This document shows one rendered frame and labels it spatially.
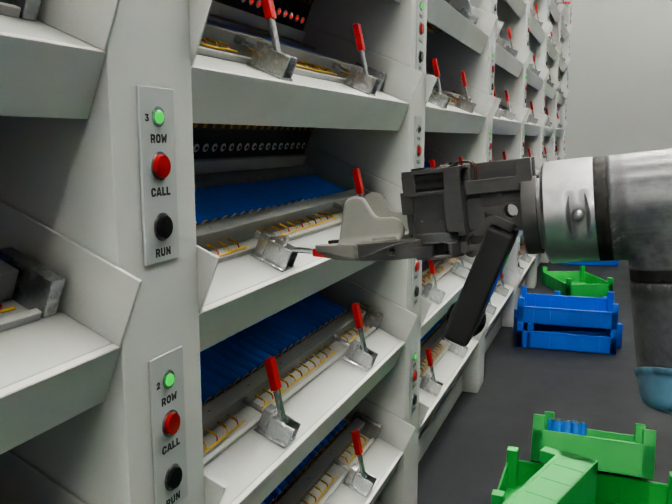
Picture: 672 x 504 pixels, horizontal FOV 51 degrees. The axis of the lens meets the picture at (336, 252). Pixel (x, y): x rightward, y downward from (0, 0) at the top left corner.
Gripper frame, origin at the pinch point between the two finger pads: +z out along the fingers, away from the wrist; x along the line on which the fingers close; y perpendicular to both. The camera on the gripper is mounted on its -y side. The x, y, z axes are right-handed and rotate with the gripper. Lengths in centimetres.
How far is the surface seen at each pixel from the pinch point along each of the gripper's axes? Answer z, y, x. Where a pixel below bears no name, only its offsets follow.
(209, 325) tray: 5.8, -3.5, 15.4
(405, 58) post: 2.3, 23.8, -42.7
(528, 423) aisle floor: -3, -56, -97
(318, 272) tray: 5.5, -3.1, -7.4
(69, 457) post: 11.1, -10.0, 27.4
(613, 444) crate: -23, -44, -58
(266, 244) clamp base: 7.3, 1.4, 0.7
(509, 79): 5, 32, -183
